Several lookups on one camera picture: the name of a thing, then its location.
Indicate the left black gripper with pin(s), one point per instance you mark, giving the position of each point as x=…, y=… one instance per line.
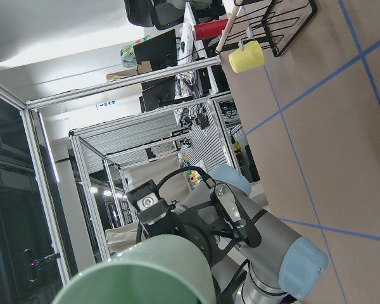
x=205, y=228

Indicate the light green cup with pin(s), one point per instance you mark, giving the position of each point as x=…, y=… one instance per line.
x=161, y=269

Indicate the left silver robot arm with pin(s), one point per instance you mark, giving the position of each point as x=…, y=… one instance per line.
x=245, y=253

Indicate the yellow cup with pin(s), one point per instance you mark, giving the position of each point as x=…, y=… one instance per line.
x=249, y=57

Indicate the red bottle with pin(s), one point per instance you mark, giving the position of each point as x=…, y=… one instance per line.
x=209, y=30

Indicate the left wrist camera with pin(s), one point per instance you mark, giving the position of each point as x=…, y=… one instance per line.
x=150, y=207

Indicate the black wire cup rack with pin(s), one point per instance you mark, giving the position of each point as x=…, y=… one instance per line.
x=273, y=24

